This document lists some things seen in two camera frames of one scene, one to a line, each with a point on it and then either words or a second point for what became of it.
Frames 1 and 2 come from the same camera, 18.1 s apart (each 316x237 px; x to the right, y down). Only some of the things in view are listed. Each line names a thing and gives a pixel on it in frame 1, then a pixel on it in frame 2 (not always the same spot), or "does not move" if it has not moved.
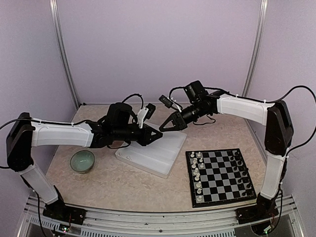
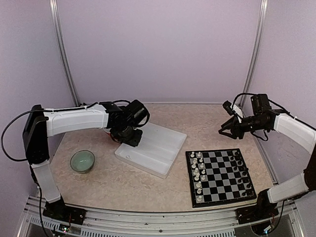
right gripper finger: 171,117 to 228,122
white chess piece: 199,184 does not move
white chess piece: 196,171 does not move
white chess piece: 194,160 does not move
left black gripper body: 143,139 to 127,136
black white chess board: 217,177 does not move
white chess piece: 197,178 does not move
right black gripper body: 182,124 to 240,132
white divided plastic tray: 157,157 does not move
